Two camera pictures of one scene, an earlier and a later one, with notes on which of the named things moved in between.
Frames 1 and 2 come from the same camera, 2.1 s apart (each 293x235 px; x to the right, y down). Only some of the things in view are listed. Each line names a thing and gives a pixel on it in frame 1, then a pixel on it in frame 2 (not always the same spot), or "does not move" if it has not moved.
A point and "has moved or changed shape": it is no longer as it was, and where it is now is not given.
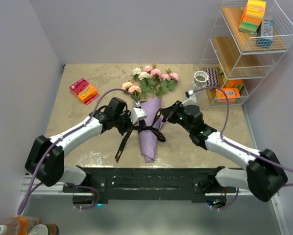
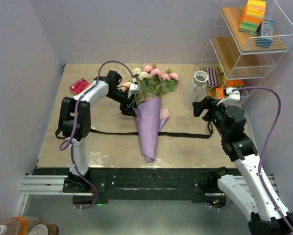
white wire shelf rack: x=247 y=38 does not move
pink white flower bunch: x=149 y=82 does not move
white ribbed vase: x=200 y=79 does not move
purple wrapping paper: x=148 y=140 does not move
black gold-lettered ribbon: x=140 y=126 has moved or changed shape
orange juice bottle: x=17 y=225 does not move
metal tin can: x=47 y=229 does not move
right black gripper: x=171 y=111 → x=208 y=103
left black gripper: x=128 y=114 → x=127 y=107
